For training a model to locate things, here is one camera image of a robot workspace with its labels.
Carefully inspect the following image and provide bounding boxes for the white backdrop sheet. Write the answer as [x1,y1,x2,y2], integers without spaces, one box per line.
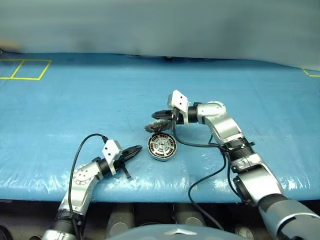
[0,0,320,74]

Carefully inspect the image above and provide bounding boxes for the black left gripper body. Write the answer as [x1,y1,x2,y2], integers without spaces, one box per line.
[113,152,132,180]

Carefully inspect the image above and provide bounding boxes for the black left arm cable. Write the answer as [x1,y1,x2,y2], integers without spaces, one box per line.
[67,134,109,240]

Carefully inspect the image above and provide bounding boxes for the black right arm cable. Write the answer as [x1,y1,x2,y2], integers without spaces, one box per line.
[172,124,232,231]

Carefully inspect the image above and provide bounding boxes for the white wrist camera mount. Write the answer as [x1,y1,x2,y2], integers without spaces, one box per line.
[101,139,124,175]
[166,89,189,126]

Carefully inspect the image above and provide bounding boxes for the silver motor housing copper windings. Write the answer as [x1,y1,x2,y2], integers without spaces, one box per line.
[147,133,178,161]

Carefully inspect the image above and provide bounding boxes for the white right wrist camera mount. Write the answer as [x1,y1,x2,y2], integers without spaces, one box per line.
[166,89,189,126]

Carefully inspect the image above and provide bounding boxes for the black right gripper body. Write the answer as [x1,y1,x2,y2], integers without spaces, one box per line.
[171,107,185,132]

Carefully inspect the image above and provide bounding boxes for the grey robot torso cover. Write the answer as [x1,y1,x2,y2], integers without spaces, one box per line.
[104,223,237,240]

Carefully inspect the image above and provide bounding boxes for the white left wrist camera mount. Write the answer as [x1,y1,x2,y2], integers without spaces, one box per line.
[101,139,124,175]

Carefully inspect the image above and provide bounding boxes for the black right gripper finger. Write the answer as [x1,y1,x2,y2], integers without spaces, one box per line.
[151,109,174,121]

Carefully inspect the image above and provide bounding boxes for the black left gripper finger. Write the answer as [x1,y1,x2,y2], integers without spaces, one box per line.
[122,152,139,164]
[124,145,144,158]

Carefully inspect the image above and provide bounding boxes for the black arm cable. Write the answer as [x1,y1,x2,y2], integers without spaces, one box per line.
[67,134,109,240]
[172,124,232,231]

